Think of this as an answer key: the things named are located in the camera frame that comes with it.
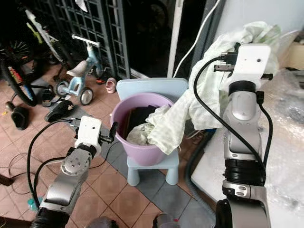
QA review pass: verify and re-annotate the black slipper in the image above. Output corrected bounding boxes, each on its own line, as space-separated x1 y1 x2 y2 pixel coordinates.
10 106 29 131
45 99 75 123

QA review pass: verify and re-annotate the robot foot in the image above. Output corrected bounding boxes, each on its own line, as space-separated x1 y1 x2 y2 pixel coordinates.
152 212 187 228
85 216 115 228

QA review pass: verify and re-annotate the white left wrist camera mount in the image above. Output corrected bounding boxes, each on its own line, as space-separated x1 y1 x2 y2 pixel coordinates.
75 115 103 146

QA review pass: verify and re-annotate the light blue kids balance bike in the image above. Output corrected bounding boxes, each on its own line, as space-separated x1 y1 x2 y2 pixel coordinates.
55 33 103 106

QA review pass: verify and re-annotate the white washing machine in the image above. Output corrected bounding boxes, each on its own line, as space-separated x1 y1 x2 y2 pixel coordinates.
190 0 304 228

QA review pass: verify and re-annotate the dark garment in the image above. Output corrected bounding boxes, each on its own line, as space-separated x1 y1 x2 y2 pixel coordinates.
125 106 160 133

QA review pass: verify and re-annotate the clear bubble wrap sheet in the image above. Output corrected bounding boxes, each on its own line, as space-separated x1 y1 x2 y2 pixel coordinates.
260 28 304 228

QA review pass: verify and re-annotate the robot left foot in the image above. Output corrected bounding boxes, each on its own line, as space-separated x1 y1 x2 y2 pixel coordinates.
85 216 115 228

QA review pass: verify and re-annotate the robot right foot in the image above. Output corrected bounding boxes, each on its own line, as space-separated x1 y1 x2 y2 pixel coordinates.
152 212 187 228

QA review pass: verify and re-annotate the white door frame post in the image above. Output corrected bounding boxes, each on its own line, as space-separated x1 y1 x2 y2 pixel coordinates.
167 0 187 78

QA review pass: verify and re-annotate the light blue plastic stool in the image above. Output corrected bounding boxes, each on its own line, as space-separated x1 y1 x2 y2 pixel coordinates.
116 77 189 186

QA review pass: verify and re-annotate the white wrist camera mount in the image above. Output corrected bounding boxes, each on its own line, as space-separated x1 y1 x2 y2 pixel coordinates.
232 43 273 85
75 115 103 146

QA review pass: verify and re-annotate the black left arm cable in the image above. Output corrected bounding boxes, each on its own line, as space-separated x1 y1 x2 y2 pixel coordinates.
27 118 79 209

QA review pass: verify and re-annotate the pale crumpled garment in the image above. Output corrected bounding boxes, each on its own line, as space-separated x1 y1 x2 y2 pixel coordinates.
126 121 155 146

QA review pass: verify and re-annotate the black kids bicycle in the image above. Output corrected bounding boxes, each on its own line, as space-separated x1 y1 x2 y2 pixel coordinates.
0 9 65 108

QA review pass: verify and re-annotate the thin black floor cable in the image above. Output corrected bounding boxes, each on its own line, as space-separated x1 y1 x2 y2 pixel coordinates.
6 151 39 195

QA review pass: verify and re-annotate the purple plastic basin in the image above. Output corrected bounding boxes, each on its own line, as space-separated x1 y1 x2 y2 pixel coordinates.
110 92 177 166

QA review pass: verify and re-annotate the white power cable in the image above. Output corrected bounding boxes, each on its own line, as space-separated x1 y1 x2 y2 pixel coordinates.
173 0 222 79

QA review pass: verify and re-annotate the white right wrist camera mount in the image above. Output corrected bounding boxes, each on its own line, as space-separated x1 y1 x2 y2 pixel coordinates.
232 43 273 85

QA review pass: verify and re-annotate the green white checked cloth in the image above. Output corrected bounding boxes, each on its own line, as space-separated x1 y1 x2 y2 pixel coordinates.
146 21 284 156

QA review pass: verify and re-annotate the black metal gate grille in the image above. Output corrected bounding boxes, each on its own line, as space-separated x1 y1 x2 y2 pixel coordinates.
24 0 132 80

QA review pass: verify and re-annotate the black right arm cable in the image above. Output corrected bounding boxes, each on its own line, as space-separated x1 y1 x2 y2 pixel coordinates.
193 55 266 171

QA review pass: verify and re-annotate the brown cardboard box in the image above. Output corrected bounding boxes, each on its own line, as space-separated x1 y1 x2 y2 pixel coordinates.
277 31 304 72

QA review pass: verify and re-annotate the small pink shoe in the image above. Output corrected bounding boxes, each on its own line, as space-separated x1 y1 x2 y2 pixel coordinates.
105 77 117 95

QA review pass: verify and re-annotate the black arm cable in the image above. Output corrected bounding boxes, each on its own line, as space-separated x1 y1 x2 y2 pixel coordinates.
193 55 266 171
27 118 79 209

